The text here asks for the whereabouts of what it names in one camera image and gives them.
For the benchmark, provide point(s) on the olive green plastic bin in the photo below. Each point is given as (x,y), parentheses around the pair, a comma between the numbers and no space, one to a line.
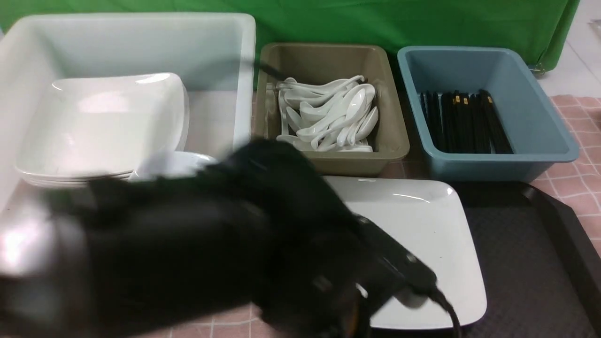
(318,64)

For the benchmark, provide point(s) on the large white plastic bin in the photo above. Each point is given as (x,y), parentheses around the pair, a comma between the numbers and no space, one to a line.
(211,52)

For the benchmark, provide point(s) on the white square rice plate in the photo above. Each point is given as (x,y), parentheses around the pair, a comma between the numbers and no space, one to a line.
(427,217)

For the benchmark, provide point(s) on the top white stacked plate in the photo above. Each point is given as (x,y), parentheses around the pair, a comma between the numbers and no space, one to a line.
(74,89)

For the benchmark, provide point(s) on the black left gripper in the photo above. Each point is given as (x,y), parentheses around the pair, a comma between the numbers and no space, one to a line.
(290,245)

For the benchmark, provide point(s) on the top small white bowl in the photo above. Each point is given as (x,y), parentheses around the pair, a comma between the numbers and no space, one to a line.
(173,164)

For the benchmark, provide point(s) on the blue plastic bin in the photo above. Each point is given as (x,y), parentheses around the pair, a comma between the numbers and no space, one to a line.
(537,134)

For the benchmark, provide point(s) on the lower stacked white plates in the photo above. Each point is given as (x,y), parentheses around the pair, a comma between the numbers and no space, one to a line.
(47,178)

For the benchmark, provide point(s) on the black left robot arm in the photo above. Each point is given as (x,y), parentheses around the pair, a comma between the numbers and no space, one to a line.
(117,259)

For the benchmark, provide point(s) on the green backdrop cloth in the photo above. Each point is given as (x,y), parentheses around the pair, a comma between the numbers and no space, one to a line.
(535,29)

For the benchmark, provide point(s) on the pile of white spoons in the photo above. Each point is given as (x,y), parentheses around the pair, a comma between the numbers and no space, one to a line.
(338,116)

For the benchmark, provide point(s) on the bundle of black chopsticks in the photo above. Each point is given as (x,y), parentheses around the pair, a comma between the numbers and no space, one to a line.
(464,123)

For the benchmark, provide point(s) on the pink checkered tablecloth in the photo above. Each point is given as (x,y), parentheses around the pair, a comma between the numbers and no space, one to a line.
(576,184)

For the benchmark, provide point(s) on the black serving tray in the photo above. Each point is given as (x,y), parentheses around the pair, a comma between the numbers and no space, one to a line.
(535,261)

